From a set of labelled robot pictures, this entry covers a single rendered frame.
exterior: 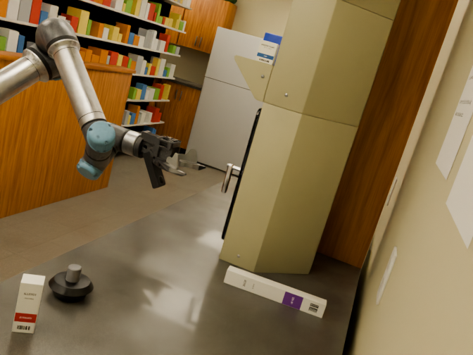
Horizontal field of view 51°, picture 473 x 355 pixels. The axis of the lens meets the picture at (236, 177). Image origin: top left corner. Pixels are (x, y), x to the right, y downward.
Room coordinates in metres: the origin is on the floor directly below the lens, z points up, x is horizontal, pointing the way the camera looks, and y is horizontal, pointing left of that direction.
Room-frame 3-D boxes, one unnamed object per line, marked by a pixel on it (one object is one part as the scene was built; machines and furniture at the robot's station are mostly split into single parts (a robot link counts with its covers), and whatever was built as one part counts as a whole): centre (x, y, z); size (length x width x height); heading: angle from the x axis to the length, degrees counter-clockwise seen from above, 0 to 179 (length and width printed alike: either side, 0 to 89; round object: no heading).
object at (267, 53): (1.47, 0.01, 1.54); 0.05 x 0.05 x 0.06; 83
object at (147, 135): (1.47, 0.25, 1.18); 0.12 x 0.08 x 0.09; 75
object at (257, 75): (1.52, 0.00, 1.46); 0.32 x 0.11 x 0.10; 165
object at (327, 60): (1.47, -0.18, 1.33); 0.32 x 0.25 x 0.77; 165
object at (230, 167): (1.41, 0.01, 1.17); 0.05 x 0.03 x 0.10; 75
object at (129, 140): (1.50, 0.33, 1.17); 0.08 x 0.05 x 0.08; 165
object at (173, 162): (1.39, 0.18, 1.17); 0.09 x 0.03 x 0.06; 39
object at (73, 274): (0.94, 0.27, 0.97); 0.09 x 0.09 x 0.07
